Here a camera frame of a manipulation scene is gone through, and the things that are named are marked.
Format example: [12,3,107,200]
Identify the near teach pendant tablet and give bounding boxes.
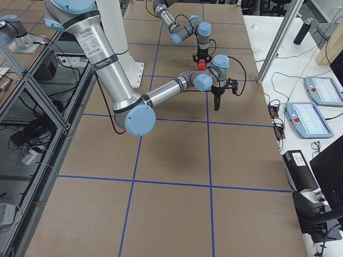
[286,102,334,139]

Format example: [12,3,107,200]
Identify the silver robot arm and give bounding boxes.
[153,1,212,64]
[44,1,230,136]

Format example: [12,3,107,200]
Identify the eyeglasses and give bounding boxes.
[311,141,321,153]

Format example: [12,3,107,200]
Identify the black water bottle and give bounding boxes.
[293,18,314,45]

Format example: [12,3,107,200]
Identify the white central pedestal column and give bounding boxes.
[96,0,144,88]

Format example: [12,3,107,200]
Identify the teach pendant tablet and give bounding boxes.
[305,77,342,107]
[286,102,334,139]

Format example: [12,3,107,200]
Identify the aluminium frame post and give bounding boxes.
[256,0,303,84]

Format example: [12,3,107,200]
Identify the small circuit board upper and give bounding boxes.
[267,104,279,118]

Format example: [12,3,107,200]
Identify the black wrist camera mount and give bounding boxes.
[226,78,238,95]

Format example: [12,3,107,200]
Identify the small circuit board lower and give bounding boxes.
[273,124,286,141]

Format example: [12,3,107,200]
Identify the far teach pendant tablet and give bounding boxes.
[305,77,342,107]

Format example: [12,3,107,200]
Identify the wooden board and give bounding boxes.
[316,16,342,66]

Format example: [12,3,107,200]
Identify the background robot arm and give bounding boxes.
[1,14,39,54]

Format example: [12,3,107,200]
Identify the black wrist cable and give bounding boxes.
[184,55,247,96]

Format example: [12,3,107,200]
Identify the black monitor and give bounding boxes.
[310,136,343,209]

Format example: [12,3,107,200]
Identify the black brown box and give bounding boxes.
[282,150,319,192]

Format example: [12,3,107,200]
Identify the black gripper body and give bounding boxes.
[211,86,225,97]
[192,48,212,63]

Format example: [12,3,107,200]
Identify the small circuit board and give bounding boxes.
[273,124,286,141]
[267,104,279,118]

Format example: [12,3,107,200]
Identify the red block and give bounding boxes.
[198,59,206,71]

